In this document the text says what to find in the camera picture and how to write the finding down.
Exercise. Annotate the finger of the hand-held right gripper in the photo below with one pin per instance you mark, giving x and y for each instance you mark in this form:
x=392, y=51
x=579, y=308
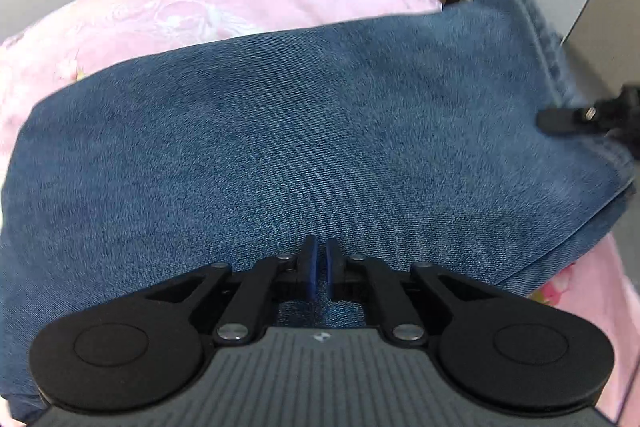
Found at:
x=565, y=121

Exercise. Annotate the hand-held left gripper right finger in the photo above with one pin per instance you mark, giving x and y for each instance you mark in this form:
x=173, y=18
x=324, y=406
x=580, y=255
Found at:
x=332, y=269

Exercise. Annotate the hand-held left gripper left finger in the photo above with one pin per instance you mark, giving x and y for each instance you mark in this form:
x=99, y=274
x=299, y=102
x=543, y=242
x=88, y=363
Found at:
x=310, y=269

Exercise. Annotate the blue denim pants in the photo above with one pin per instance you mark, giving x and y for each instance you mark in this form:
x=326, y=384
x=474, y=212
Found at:
x=300, y=132

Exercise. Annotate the brown cardboard box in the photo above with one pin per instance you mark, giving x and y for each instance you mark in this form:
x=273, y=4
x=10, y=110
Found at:
x=615, y=7

